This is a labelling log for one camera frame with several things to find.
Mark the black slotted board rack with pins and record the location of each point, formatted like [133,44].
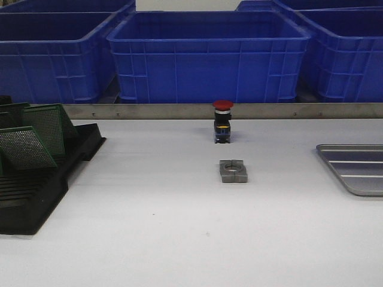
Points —
[28,197]

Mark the blue centre plastic crate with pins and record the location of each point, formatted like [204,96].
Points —
[201,57]

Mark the red emergency stop button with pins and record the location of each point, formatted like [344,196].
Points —
[222,121]

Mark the silver metal tray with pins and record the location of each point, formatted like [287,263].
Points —
[357,166]

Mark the blue right plastic crate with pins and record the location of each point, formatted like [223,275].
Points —
[343,59]

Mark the green perforated circuit board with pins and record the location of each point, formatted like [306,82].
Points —
[52,124]
[23,148]

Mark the blue far right crate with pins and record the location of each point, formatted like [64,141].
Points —
[291,5]

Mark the blue left plastic crate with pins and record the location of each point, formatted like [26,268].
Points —
[56,57]

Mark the green perforated circuit board front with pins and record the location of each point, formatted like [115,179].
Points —
[23,148]

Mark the grey metal clamp block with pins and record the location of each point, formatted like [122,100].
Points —
[233,171]

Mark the green perforated circuit board middle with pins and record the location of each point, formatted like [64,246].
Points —
[52,124]

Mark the blue plastic crate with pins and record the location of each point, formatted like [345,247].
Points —
[343,59]
[201,57]
[56,57]

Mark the steel table edge rail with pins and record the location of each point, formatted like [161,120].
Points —
[244,111]

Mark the green circuit board edge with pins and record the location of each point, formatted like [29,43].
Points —
[6,121]

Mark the blue far left crate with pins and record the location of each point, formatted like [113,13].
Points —
[118,7]

